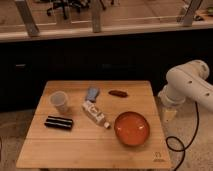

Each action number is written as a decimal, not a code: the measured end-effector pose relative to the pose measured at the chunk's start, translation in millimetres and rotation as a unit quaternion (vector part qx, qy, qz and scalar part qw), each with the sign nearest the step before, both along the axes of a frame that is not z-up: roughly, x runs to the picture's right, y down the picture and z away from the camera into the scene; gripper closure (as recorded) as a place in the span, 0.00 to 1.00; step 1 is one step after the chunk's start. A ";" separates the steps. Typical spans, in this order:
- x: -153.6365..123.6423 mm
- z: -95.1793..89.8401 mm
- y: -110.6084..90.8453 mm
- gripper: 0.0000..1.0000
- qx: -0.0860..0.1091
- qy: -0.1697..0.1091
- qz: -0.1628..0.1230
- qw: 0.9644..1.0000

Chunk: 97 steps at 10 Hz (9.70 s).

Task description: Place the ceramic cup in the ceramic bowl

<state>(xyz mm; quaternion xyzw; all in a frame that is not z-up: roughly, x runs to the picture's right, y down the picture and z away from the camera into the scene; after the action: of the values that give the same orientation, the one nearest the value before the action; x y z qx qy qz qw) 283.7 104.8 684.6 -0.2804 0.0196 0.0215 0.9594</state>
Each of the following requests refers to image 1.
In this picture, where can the wooden table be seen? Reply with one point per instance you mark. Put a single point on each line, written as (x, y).
(87, 145)

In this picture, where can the brown sausage-shaped item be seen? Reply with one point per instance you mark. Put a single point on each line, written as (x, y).
(118, 93)

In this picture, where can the orange ceramic bowl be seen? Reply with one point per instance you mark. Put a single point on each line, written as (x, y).
(131, 128)

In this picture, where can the grey window post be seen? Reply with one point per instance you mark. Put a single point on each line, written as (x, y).
(27, 18)
(95, 14)
(189, 15)

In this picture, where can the white carton bottle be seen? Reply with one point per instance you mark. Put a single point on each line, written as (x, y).
(95, 114)

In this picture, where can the grey middle window post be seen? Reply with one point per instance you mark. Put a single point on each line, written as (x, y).
(95, 14)

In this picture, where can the grey left window post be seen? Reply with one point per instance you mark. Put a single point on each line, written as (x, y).
(27, 18)

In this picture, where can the translucent white cup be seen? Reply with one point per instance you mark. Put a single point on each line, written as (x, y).
(59, 100)

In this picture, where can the black office chair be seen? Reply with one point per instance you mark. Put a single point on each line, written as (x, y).
(77, 4)

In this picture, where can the black rectangular box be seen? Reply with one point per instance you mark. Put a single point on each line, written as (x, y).
(59, 122)

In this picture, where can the grey right window post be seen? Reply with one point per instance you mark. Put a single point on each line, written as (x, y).
(189, 15)

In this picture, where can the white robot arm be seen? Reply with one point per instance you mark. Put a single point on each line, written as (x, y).
(186, 81)

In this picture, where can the blue cloth item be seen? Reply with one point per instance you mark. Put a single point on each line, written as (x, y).
(92, 94)

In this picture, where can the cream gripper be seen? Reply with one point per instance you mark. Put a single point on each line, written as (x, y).
(168, 113)

